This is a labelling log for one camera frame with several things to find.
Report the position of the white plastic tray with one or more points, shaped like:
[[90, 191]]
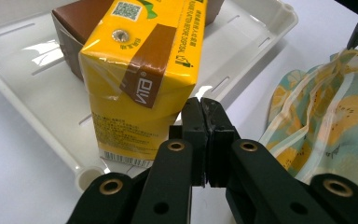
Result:
[[28, 87]]

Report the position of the white table sheet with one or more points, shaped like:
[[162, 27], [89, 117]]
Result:
[[18, 186]]

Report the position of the brown box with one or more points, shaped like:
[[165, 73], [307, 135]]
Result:
[[80, 18]]

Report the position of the yellow drink carton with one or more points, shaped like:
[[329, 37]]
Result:
[[130, 93]]

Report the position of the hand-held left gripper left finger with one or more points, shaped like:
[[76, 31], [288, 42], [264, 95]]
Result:
[[194, 130]]

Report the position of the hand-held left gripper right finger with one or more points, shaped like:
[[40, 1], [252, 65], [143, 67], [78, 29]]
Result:
[[219, 130]]

